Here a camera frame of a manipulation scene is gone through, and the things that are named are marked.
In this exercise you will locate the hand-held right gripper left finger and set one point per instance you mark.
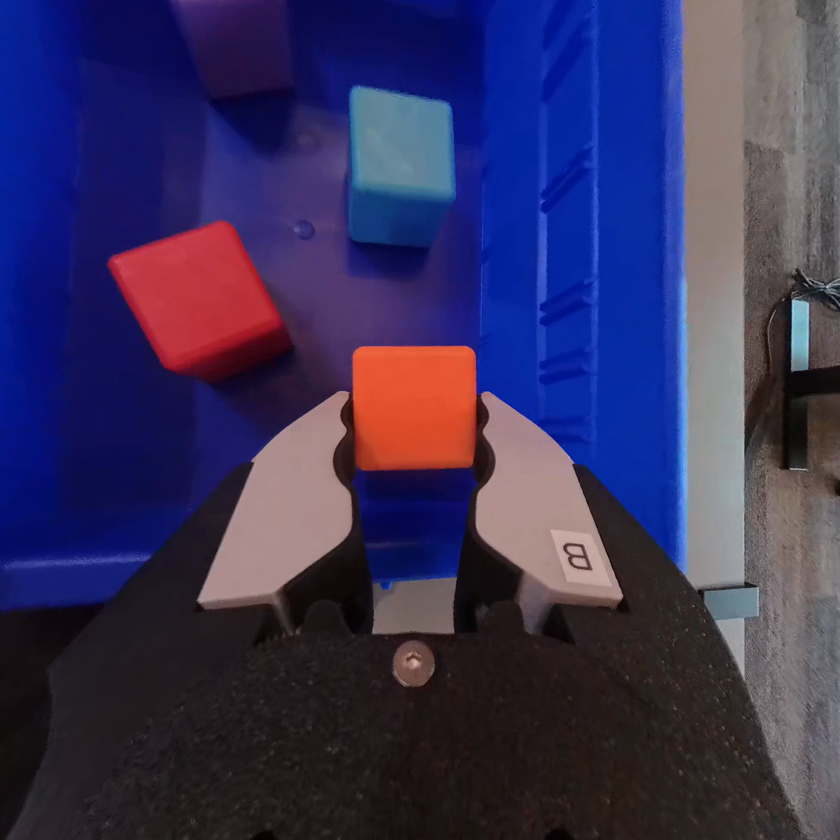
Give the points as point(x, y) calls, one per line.
point(278, 519)

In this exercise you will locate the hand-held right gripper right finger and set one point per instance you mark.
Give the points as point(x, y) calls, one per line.
point(532, 512)

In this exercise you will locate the orange foam cube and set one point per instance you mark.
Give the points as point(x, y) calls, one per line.
point(415, 407)

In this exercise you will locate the red foam cube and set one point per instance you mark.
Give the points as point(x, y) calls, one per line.
point(197, 302)

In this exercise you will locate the blue plastic bin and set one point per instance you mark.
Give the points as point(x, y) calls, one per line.
point(591, 263)

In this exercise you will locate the teal foam cube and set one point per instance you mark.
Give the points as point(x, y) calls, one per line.
point(400, 164)

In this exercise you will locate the purple foam cube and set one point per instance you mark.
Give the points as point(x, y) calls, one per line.
point(236, 46)

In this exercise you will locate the small grey metal block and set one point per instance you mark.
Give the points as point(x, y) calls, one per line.
point(731, 603)

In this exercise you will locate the dark rectangular object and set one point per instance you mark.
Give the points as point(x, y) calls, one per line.
point(807, 381)

